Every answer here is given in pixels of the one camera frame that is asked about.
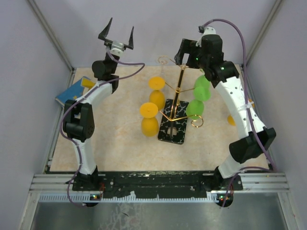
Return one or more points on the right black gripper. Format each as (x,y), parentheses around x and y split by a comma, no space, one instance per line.
(188,47)

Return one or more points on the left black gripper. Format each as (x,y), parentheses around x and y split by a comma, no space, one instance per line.
(103,34)

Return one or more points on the green goblet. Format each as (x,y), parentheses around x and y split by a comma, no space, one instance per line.
(201,90)
(195,109)

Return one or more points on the orange goblet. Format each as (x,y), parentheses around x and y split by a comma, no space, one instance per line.
(156,96)
(149,124)
(231,119)

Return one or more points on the gold wine glass rack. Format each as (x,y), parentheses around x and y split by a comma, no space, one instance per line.
(174,119)

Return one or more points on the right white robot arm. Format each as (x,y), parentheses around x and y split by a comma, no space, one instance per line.
(254,137)

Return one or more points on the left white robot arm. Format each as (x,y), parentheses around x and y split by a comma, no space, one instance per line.
(78,119)

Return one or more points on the blue yellow box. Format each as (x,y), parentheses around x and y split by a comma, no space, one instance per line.
(75,91)

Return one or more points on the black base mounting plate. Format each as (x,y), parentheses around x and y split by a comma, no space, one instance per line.
(153,184)

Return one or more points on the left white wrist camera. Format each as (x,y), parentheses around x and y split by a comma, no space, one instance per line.
(117,48)

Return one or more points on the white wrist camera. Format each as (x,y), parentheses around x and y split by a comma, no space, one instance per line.
(117,48)
(205,30)

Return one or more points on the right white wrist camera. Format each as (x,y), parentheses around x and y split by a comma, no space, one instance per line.
(205,30)

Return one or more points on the white cable duct strip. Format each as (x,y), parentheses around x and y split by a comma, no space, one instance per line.
(97,198)

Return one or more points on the aluminium frame rail front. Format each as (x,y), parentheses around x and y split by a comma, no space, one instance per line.
(253,182)

